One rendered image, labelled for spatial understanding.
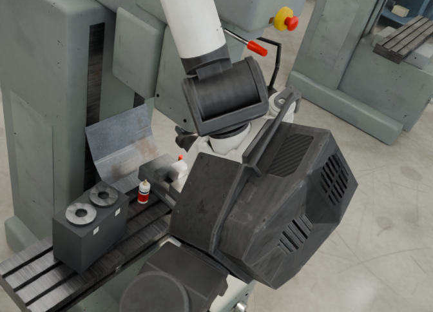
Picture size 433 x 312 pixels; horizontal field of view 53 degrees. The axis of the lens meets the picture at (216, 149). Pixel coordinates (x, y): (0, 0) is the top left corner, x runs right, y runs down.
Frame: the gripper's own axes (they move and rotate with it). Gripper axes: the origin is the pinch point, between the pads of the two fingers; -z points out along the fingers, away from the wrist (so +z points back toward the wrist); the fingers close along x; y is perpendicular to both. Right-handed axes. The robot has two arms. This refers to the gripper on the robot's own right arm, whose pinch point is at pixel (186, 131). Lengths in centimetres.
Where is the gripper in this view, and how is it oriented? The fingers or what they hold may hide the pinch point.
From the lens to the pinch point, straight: 156.9
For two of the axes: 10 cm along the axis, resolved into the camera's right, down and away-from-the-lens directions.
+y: -2.1, 7.7, 6.1
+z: 5.1, 6.1, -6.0
